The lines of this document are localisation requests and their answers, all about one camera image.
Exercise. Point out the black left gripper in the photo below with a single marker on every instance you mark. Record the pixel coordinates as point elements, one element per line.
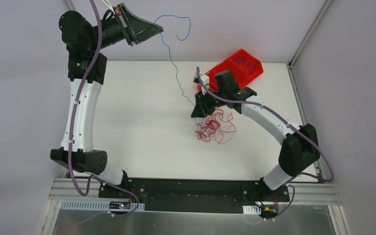
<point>127,30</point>

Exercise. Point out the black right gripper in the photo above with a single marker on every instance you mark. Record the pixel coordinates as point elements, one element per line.
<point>204,100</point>

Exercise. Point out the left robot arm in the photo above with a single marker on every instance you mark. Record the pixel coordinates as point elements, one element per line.
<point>86,72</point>

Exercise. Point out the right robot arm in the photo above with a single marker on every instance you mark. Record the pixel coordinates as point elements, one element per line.
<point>299,146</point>

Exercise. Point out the red plastic bin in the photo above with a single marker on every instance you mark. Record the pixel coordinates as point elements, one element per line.
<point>244,67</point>

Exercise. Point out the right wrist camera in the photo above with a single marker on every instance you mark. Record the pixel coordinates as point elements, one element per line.
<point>204,79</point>

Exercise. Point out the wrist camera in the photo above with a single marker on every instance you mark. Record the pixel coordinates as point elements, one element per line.
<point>108,4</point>
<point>204,79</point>

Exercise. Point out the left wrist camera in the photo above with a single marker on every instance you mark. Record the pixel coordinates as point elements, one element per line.
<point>108,4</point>

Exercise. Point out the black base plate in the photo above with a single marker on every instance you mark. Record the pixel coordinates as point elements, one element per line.
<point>200,196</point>

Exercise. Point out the aluminium frame rail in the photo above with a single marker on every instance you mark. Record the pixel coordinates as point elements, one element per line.
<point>305,193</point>

